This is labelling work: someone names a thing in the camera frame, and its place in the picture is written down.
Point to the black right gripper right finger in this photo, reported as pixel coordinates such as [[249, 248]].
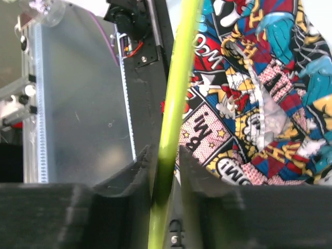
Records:
[[219, 215]]

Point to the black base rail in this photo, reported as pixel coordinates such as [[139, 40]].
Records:
[[146, 75]]

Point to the white cable duct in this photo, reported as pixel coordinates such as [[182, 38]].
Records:
[[125, 92]]

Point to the comic print shorts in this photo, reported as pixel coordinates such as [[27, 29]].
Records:
[[258, 105]]

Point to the lime green hanger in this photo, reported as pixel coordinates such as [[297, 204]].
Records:
[[178, 80]]

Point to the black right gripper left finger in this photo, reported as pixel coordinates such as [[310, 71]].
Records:
[[113, 214]]

